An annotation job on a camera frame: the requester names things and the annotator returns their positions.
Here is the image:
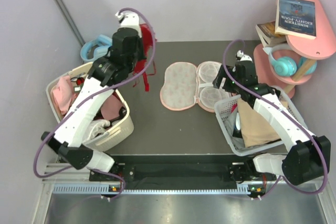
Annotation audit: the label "red lace bra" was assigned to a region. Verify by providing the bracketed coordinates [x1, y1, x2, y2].
[133, 24, 156, 92]

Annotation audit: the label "floral mesh laundry bag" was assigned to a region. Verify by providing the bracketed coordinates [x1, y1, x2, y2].
[160, 61, 230, 113]

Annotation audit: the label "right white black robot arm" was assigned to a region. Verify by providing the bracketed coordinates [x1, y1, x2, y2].
[213, 60, 331, 186]

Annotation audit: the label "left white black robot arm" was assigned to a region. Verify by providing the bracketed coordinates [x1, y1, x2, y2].
[43, 27, 145, 180]

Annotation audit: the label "cream laundry basket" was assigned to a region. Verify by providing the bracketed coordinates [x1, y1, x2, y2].
[46, 62, 134, 152]

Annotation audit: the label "blue headphones on table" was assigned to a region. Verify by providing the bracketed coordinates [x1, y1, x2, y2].
[80, 35, 112, 63]

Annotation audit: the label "white perforated plastic basket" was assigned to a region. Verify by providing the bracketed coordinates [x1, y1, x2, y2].
[214, 86, 313, 156]

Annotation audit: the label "teal headphones on shelf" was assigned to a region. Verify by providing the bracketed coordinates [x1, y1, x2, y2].
[263, 44, 308, 77]

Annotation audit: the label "pink tiered shelf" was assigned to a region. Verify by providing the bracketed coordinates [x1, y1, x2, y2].
[253, 0, 335, 97]

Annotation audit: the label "stacked paperback books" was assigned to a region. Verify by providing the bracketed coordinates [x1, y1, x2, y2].
[255, 21, 287, 47]

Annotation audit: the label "grey garment in basket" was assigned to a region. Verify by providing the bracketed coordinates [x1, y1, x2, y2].
[224, 114, 245, 151]

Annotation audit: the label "beige folded garment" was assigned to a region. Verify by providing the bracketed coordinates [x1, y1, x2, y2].
[237, 98, 280, 147]

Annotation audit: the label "Nineteen Eighty-Four book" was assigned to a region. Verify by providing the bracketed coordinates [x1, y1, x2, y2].
[275, 0, 317, 39]

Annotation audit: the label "pink garment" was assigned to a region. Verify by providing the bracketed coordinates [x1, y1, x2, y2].
[52, 76, 78, 115]

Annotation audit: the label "white garment in basket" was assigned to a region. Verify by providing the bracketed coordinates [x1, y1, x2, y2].
[83, 119, 111, 142]

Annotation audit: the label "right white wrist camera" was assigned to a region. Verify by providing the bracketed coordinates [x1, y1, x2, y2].
[236, 50, 253, 62]

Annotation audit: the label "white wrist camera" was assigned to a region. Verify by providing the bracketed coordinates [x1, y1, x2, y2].
[115, 12, 142, 37]
[236, 50, 253, 62]

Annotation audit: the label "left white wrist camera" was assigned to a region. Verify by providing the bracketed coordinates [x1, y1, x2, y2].
[115, 12, 142, 37]

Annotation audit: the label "aluminium rail frame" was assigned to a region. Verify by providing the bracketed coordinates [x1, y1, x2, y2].
[33, 145, 335, 223]

